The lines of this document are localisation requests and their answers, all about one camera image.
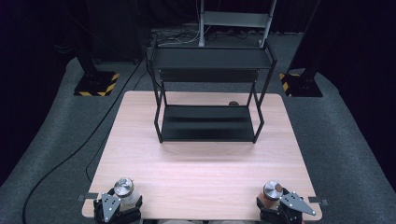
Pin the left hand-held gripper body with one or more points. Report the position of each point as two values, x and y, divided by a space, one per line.
110 207

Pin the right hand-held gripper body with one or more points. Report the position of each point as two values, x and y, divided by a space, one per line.
292 205

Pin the grey tape piece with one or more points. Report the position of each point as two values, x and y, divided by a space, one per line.
318 200
87 197

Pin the black two-tier metal rack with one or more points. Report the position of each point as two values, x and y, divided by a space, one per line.
207 124

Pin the black stand with striped base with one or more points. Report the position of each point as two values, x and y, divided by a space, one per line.
95 82
300 84

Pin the small dark round object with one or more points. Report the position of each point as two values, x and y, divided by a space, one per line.
233 103

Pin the white jar with silver lid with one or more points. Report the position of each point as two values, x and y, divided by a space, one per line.
126 193

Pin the white metal stand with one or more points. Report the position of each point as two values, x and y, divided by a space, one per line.
236 19

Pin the red jar with silver lid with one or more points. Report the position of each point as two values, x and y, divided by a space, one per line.
271 193

